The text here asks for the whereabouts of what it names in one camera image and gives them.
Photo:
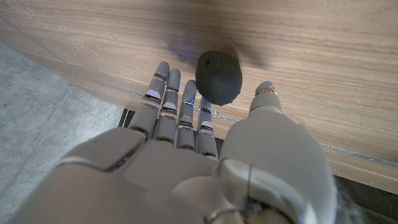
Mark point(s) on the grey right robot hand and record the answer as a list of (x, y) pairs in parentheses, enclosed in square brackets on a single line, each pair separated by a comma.
[(161, 180)]

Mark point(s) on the black rubber air blower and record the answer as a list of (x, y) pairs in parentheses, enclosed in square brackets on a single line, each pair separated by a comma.
[(217, 77)]

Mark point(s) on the black backdrop cloth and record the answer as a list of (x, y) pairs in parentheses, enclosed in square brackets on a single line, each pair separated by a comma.
[(373, 199)]

